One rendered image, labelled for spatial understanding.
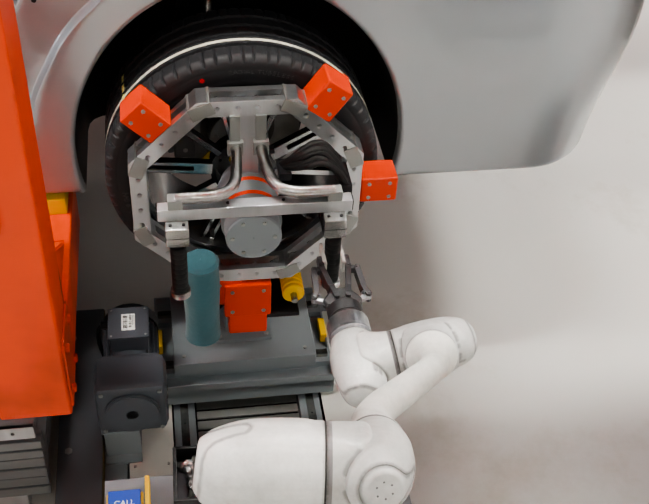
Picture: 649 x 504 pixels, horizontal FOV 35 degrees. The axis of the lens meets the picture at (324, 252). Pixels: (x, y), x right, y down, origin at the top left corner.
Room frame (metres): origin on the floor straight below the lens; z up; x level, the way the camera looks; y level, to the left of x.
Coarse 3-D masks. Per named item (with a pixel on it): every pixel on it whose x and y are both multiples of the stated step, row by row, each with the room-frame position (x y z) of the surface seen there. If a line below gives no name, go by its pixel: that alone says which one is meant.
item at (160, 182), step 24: (216, 144) 1.97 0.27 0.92; (288, 144) 1.99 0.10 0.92; (168, 168) 1.94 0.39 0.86; (192, 168) 1.95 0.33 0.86; (216, 168) 2.00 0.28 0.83; (168, 192) 2.05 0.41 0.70; (288, 216) 2.05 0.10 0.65; (312, 216) 2.00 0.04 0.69; (192, 240) 1.93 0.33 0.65; (216, 240) 1.96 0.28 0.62; (288, 240) 1.97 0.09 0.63
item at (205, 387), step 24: (168, 312) 2.12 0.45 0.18; (312, 312) 2.18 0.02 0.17; (168, 336) 2.06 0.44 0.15; (168, 360) 1.95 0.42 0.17; (168, 384) 1.87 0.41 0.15; (192, 384) 1.86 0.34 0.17; (216, 384) 1.87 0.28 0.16; (240, 384) 1.88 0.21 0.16; (264, 384) 1.90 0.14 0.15; (288, 384) 1.91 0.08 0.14; (312, 384) 1.92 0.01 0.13
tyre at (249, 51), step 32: (160, 32) 2.12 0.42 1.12; (192, 32) 2.07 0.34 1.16; (224, 32) 2.05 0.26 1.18; (256, 32) 2.06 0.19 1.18; (288, 32) 2.11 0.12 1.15; (320, 32) 2.21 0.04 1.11; (128, 64) 2.08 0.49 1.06; (192, 64) 1.94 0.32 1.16; (224, 64) 1.94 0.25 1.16; (256, 64) 1.95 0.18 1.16; (288, 64) 1.97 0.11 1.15; (320, 64) 2.02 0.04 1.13; (160, 96) 1.91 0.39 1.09; (352, 96) 2.01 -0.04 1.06; (128, 128) 1.90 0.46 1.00; (352, 128) 2.00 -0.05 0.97; (128, 192) 1.89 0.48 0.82; (128, 224) 1.89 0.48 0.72
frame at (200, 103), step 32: (192, 96) 1.88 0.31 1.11; (224, 96) 1.90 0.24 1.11; (256, 96) 1.89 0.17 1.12; (288, 96) 1.90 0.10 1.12; (320, 128) 1.90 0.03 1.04; (128, 160) 1.83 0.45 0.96; (352, 160) 1.91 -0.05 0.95; (352, 192) 1.92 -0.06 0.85; (160, 224) 1.88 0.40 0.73; (320, 224) 1.95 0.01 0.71; (352, 224) 1.91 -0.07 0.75; (224, 256) 1.91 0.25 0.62; (288, 256) 1.91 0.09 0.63
